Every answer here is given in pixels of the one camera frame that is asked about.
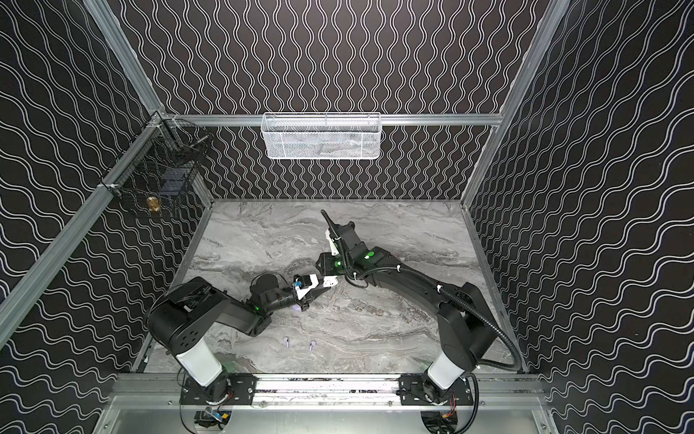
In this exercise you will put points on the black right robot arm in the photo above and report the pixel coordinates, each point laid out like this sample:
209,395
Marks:
469,335

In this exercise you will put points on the white mesh wire basket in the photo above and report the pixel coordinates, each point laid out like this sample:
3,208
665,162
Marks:
322,135

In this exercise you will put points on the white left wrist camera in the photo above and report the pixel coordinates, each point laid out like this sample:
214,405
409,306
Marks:
303,284

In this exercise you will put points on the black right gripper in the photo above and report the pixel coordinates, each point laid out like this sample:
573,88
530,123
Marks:
341,236

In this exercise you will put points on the white earbud charging case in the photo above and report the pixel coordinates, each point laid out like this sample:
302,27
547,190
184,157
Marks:
330,281

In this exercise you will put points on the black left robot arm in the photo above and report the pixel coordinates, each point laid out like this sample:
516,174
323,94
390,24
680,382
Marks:
180,319

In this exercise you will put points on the brass fitting in basket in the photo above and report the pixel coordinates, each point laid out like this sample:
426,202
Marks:
153,204

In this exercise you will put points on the aluminium front rail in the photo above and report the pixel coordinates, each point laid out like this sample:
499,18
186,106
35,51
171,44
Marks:
325,392

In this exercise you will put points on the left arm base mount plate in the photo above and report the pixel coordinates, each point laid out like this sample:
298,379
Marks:
226,389

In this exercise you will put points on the black wire basket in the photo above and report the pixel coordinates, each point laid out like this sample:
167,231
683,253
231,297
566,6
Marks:
165,167

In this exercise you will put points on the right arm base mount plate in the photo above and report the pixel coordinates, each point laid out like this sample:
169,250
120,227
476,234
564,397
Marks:
418,390

